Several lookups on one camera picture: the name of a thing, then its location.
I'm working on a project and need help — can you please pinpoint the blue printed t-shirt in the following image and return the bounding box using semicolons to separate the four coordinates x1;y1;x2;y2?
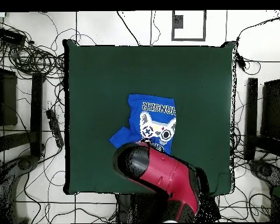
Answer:
108;93;177;156

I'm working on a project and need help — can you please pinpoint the dark flat panel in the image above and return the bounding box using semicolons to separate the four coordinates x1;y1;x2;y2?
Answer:
261;78;280;141
0;68;18;127

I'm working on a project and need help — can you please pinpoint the dark green table cloth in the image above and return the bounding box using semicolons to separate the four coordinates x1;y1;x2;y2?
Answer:
63;38;236;196

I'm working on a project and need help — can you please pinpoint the black power adapter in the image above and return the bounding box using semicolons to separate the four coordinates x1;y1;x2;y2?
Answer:
236;52;248;72

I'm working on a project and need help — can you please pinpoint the dark grey stand base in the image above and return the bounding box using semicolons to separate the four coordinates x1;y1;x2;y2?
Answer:
248;159;280;187
4;155;40;178

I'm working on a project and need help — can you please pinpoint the black box device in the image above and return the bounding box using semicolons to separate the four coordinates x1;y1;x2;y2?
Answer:
0;27;27;47

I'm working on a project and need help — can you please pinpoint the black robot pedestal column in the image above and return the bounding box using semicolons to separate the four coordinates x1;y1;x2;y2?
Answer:
116;193;171;223

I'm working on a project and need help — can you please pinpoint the black cable bundle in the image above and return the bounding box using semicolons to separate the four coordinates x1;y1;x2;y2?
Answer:
229;125;249;164

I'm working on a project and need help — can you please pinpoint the black upright post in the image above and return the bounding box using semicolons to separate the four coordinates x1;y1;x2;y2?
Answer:
30;72;44;158
244;77;259;161

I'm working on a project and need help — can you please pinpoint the grey square floor frame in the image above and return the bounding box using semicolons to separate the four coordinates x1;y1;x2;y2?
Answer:
171;9;207;42

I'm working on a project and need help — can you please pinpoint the coiled black cable tangle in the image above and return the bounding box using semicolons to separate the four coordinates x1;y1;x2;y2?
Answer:
4;43;65;79

